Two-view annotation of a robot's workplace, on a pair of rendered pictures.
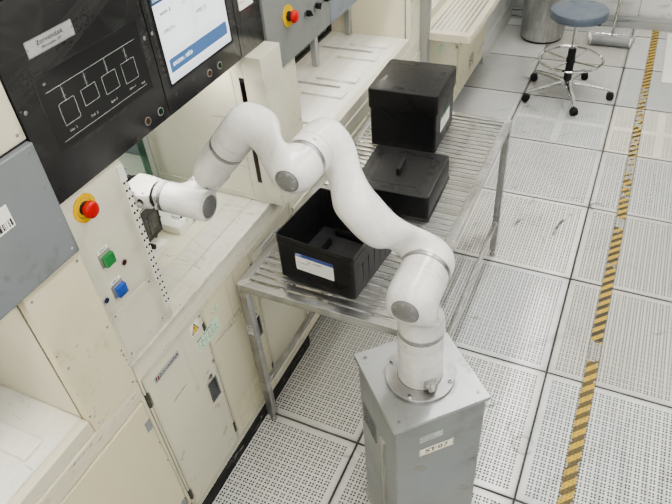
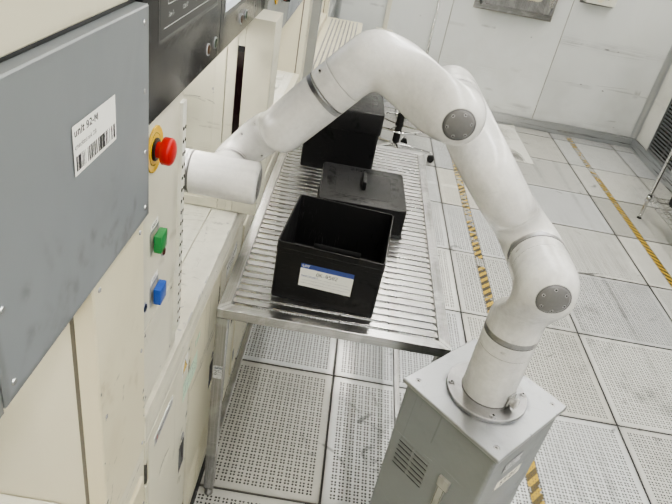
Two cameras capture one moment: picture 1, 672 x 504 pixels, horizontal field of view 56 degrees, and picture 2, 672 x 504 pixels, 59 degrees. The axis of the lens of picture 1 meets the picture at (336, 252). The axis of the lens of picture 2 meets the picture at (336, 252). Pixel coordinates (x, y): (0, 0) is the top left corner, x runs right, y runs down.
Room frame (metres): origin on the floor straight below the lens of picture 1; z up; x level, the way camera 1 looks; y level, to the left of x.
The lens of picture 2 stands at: (0.36, 0.68, 1.71)
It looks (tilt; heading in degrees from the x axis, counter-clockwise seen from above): 32 degrees down; 330
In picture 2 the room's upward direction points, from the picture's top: 11 degrees clockwise
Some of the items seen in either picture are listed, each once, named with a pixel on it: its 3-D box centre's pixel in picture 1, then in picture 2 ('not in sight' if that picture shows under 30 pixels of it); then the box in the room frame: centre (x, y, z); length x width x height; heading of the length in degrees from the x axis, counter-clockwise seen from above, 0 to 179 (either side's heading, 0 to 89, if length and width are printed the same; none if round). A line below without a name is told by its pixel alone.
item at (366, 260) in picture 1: (336, 241); (334, 253); (1.55, -0.01, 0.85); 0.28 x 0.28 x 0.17; 57
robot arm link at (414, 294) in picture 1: (417, 304); (532, 297); (1.03, -0.18, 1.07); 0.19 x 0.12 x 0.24; 152
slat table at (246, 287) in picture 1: (394, 265); (330, 297); (1.92, -0.24, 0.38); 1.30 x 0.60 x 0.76; 152
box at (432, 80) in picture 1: (412, 105); (341, 128); (2.33, -0.37, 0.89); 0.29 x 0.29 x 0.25; 64
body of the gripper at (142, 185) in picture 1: (146, 191); not in sight; (1.43, 0.50, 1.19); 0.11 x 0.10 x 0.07; 62
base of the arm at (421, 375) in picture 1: (420, 352); (498, 363); (1.06, -0.20, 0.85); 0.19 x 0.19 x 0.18
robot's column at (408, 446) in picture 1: (417, 450); (443, 492); (1.06, -0.20, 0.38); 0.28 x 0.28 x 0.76; 17
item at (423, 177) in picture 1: (401, 177); (361, 194); (1.91, -0.27, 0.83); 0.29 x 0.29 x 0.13; 63
